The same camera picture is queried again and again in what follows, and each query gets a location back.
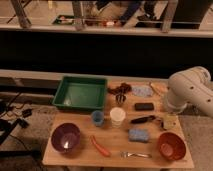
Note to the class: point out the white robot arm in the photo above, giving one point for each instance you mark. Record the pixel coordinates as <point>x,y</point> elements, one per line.
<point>189,86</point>

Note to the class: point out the green plastic tray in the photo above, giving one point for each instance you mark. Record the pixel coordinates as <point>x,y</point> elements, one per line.
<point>81,93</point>

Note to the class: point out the purple bowl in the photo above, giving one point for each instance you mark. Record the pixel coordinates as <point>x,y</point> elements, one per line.
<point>65,137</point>

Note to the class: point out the silver fork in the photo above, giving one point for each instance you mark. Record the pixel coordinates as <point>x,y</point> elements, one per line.
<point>128,154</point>

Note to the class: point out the blue sponge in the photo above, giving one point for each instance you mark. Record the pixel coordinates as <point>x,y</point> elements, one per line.
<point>138,135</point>

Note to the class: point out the blue cup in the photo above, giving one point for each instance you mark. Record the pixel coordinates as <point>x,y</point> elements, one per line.
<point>97,117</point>

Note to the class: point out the orange-red bowl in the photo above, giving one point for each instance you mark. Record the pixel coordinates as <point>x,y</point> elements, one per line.
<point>171,146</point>

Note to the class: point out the black eraser block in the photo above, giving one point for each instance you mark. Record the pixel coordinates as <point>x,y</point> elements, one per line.
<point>144,106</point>

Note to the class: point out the white cup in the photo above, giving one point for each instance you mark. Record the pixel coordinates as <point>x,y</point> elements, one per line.
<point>117,116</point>

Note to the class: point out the orange carrot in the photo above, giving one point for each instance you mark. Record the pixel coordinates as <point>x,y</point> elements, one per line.
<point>99,147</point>

